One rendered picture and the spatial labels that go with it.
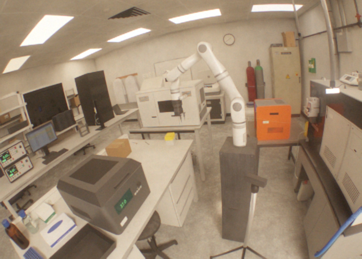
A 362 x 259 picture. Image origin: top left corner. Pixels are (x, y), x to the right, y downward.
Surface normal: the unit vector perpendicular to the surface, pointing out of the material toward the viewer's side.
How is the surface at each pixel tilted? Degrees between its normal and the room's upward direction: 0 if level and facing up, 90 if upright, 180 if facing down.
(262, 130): 90
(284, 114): 90
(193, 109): 90
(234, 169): 90
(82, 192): 57
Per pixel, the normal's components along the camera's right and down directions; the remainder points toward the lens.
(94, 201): -0.36, -0.20
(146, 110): -0.32, 0.36
